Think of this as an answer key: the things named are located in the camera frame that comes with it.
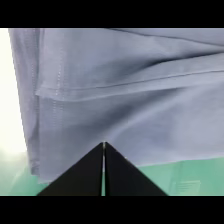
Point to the blue T-shirt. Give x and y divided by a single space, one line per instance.
133 100

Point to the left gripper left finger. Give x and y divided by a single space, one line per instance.
85 176

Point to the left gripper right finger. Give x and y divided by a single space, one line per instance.
128 176

